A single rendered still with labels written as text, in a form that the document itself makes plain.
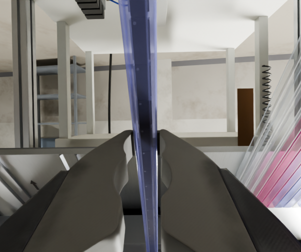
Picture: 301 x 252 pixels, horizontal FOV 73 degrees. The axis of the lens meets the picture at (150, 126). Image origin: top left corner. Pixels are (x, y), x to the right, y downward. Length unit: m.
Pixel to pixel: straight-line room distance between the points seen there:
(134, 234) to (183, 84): 2.94
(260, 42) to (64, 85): 0.65
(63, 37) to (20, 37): 0.16
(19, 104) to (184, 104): 2.74
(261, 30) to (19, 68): 0.72
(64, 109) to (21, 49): 0.21
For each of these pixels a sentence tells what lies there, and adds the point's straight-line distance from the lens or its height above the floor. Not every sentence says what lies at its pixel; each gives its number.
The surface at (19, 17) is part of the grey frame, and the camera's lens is 0.69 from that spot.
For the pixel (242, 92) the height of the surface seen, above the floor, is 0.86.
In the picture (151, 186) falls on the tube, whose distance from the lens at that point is 0.16.
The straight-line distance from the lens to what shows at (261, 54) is 0.77.
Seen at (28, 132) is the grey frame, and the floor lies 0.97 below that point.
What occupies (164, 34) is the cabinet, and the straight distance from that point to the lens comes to 0.84.
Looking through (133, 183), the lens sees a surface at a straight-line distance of 0.33.
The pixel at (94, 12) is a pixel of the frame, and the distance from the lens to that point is 0.58.
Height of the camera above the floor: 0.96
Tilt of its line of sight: 1 degrees up
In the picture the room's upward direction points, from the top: 179 degrees clockwise
